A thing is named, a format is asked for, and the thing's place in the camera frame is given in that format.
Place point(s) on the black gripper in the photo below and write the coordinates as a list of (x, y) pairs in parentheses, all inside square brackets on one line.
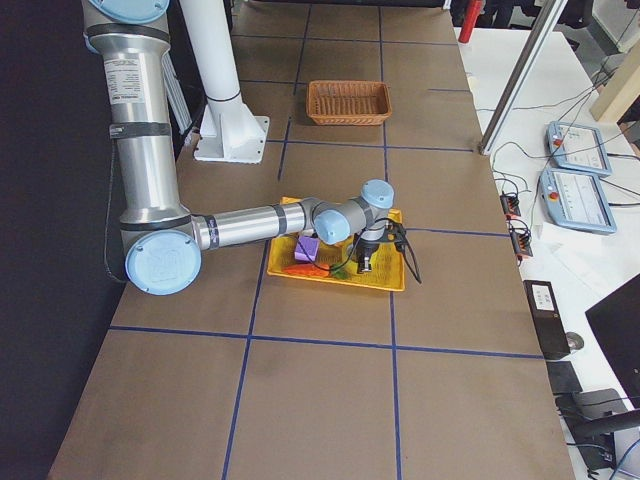
[(366, 251)]

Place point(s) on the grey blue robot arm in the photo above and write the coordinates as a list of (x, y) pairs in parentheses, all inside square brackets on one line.
[(164, 241)]

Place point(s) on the yellow plastic basket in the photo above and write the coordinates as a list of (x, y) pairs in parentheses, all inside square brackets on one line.
[(340, 270)]

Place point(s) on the brown wicker basket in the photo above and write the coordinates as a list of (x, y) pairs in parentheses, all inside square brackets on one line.
[(348, 102)]

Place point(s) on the orange toy carrot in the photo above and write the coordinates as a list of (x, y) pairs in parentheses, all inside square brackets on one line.
[(307, 269)]

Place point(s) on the purple toy block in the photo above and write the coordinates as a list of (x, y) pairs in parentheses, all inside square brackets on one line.
[(306, 249)]

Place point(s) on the orange black connector block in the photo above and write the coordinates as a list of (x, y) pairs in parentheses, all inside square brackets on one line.
[(510, 205)]

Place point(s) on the white mounting pillar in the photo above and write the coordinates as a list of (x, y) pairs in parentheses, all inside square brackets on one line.
[(229, 132)]

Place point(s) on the black power adapter box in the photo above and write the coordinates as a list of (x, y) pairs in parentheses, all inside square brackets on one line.
[(546, 318)]

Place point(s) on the lower blue teach pendant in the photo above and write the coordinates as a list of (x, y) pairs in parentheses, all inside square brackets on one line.
[(575, 200)]

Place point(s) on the blue teach pendant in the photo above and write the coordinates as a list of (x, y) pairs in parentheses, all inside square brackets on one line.
[(578, 147), (575, 200)]

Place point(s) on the upper blue teach pendant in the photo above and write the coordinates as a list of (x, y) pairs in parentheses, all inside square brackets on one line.
[(578, 147)]

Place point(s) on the black monitor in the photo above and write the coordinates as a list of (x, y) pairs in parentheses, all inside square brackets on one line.
[(614, 322)]

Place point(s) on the red cylinder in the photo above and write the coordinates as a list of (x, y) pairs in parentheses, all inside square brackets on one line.
[(472, 12)]

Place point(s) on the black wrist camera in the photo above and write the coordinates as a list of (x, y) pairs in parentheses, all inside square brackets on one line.
[(394, 233)]

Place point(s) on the aluminium frame post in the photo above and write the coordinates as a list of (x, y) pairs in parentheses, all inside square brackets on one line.
[(541, 30)]

